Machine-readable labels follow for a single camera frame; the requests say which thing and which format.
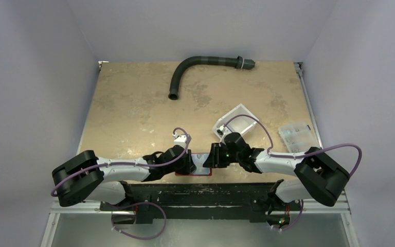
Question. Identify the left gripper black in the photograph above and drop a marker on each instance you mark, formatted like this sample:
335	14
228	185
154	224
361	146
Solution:
189	166

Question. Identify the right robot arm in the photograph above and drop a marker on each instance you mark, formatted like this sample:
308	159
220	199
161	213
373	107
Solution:
318	176

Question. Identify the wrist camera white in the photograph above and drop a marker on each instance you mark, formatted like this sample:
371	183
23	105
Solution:
182	140
222	131

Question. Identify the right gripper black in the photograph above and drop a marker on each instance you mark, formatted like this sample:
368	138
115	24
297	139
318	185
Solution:
214	155

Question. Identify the black front table rail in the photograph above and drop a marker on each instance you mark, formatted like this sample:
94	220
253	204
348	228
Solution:
223	201

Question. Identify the aluminium frame rail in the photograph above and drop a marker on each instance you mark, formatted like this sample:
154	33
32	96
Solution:
342	202

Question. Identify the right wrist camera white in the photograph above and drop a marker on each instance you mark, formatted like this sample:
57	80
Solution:
222	131

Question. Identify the clear plastic screw box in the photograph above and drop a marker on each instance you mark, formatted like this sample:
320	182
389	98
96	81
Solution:
297	137

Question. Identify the white VIP card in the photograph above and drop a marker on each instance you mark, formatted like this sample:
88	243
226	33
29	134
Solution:
198	160

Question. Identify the red card holder wallet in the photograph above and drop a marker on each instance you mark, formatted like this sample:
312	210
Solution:
191	174

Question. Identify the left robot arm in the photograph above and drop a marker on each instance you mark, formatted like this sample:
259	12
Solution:
76	179

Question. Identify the white plastic card box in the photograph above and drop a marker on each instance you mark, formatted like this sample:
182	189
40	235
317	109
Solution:
240	119

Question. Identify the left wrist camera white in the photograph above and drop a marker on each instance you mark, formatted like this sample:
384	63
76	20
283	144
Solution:
182	140

